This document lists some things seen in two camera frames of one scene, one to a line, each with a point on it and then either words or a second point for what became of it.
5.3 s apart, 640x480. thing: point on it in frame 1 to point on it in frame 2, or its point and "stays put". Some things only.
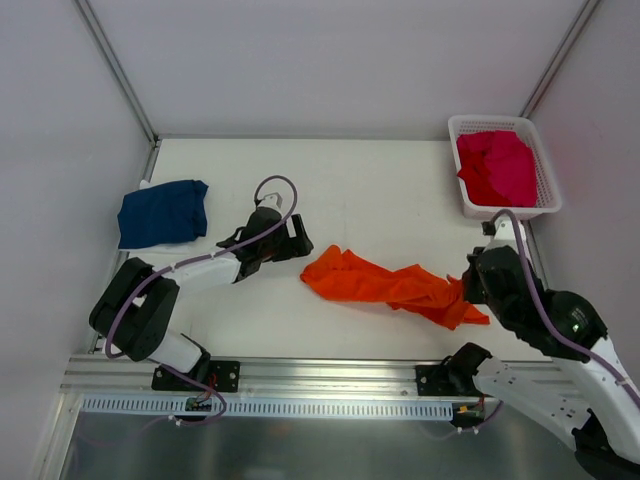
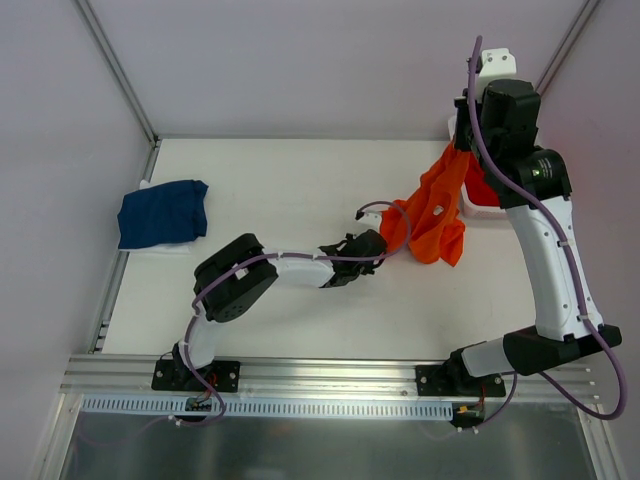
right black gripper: [476, 279] to [463, 128]
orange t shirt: [412, 287] to [437, 230]
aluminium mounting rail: [259, 376] stays put
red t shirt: [481, 188] stays put
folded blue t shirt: [162, 214] stays put
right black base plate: [436, 380] stays put
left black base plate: [224, 377] stays put
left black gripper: [288, 239] to [372, 243]
